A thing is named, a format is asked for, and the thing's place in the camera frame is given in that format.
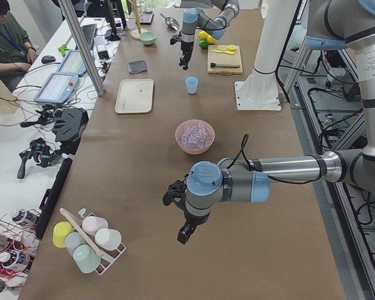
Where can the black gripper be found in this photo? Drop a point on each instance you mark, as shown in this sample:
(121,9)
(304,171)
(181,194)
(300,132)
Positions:
(194,219)
(185,49)

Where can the light blue cup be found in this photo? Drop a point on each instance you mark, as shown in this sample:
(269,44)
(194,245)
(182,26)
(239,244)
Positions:
(191,84)

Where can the metal ice scoop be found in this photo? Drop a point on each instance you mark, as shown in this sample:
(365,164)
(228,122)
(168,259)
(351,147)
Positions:
(170,22)

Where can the white cup on rack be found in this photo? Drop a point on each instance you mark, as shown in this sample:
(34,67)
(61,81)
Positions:
(109,239)

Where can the pink cup on rack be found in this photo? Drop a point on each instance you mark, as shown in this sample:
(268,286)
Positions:
(92,224)

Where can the mint cup on rack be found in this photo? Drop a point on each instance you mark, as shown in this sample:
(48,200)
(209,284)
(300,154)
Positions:
(86,258)

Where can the grey cup on rack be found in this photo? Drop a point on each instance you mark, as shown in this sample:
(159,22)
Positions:
(73,241)

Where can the yellow cup on rack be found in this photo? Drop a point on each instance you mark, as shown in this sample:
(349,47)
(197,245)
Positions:
(60,233)

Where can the green lime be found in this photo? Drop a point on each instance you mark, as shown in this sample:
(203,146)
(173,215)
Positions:
(203,44)

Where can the yellow lemon near scoop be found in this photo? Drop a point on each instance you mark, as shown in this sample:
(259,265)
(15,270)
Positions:
(203,35)

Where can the yellow lemon near board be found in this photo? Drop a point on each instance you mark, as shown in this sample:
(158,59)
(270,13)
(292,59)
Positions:
(211,41)

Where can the wooden cutting board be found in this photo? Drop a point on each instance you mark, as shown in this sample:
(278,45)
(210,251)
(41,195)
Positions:
(213,57)

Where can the metal muddler black tip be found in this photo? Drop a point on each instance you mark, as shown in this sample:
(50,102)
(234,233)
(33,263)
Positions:
(219,65)

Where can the mint green bowl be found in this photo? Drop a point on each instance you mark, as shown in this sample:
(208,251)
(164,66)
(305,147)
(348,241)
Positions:
(148,38)

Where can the yellow plastic knife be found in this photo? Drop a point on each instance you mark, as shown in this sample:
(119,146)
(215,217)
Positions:
(223,51)

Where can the lower lemon slice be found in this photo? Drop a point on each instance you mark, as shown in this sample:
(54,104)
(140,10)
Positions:
(231,48)

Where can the grey folded cloth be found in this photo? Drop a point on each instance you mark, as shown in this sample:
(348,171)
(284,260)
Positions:
(136,67)

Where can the wooden stand with round base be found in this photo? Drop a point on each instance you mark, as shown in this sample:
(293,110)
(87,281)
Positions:
(136,33)

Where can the beige rabbit tray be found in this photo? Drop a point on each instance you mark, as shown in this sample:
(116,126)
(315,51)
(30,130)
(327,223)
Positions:
(135,96)

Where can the pink bowl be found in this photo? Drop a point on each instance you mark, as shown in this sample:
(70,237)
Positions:
(188,122)

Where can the black keyboard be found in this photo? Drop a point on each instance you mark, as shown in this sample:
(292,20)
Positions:
(89,32)

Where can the far teach pendant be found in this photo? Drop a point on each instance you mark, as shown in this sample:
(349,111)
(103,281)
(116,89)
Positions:
(72,63)

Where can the teach pendant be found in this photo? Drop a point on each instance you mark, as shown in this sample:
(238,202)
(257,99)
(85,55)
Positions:
(58,88)
(72,63)

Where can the near teach pendant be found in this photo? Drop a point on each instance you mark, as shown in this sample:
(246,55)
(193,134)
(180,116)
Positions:
(58,88)

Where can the black computer mouse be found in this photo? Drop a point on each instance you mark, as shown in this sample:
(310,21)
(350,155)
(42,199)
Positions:
(48,59)

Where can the seated person green shirt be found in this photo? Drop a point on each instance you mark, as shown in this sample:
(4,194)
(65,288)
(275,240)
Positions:
(17,53)

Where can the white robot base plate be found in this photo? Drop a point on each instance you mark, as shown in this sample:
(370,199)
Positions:
(257,95)

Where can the white wire cup rack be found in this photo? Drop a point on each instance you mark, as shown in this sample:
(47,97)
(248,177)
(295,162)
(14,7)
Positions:
(108,258)

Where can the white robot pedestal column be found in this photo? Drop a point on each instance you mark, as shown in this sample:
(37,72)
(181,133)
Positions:
(280,18)

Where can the aluminium frame post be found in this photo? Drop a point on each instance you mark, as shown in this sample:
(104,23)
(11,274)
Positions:
(78,36)

